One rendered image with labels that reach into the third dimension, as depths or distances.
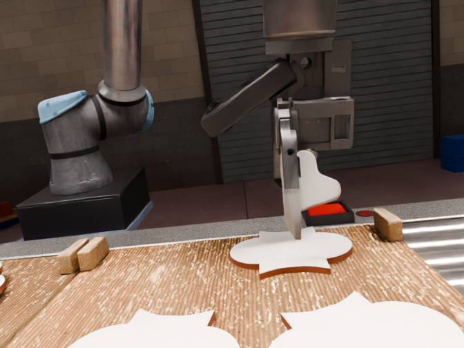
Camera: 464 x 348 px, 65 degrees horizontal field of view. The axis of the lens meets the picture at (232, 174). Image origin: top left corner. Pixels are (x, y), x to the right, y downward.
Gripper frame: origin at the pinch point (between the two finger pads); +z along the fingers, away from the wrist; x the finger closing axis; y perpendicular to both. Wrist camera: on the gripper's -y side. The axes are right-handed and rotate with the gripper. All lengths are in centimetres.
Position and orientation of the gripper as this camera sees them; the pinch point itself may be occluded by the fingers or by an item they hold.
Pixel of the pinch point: (282, 210)
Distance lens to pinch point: 45.8
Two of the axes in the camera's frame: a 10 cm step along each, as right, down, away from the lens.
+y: 10.0, -0.6, -0.4
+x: 0.2, -3.4, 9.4
